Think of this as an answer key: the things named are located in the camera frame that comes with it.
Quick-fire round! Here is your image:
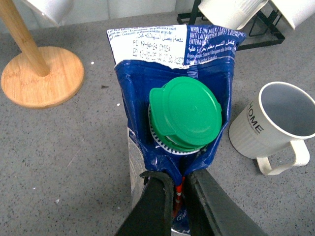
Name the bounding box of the white mug on tree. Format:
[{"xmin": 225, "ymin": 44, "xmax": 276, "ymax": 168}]
[{"xmin": 22, "ymin": 0, "xmax": 74, "ymax": 27}]

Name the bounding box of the blue Pascal milk carton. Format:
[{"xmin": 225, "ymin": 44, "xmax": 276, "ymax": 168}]
[{"xmin": 107, "ymin": 25, "xmax": 246, "ymax": 235}]

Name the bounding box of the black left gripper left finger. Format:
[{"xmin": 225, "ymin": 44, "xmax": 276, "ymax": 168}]
[{"xmin": 115, "ymin": 171, "xmax": 174, "ymax": 236}]

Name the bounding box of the wooden mug tree stand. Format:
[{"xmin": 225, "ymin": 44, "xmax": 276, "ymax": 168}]
[{"xmin": 0, "ymin": 0, "xmax": 85, "ymax": 109}]

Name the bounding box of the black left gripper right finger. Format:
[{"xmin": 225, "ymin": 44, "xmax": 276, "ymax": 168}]
[{"xmin": 184, "ymin": 169, "xmax": 267, "ymax": 236}]

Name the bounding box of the cream ribbed hanging mug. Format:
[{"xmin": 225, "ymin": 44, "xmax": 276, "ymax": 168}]
[{"xmin": 198, "ymin": 0, "xmax": 268, "ymax": 30}]

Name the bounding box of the white mug black handle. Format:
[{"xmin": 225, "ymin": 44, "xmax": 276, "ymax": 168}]
[{"xmin": 271, "ymin": 0, "xmax": 315, "ymax": 30}]

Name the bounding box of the cream ribbed mug grey inside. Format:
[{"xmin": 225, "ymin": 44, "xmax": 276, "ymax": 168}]
[{"xmin": 229, "ymin": 82, "xmax": 315, "ymax": 176}]

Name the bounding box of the black wire mug rack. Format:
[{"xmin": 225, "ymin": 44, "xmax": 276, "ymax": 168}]
[{"xmin": 177, "ymin": 0, "xmax": 285, "ymax": 51}]

